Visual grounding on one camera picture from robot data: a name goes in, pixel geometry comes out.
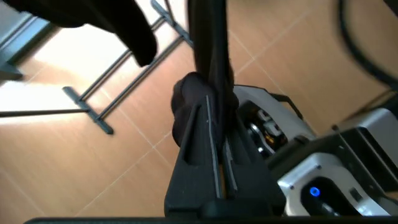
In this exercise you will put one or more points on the black garment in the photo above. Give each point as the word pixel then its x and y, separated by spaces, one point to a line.
pixel 211 46

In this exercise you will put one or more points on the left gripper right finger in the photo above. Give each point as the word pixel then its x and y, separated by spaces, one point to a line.
pixel 255 180

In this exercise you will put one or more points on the black clothes rack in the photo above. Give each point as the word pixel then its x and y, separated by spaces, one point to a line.
pixel 93 116

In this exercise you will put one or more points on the black shorts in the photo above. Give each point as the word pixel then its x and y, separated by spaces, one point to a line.
pixel 124 25

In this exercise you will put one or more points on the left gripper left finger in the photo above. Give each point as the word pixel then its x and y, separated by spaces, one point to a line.
pixel 196 174

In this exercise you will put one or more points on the window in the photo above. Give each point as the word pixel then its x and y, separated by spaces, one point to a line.
pixel 18 40

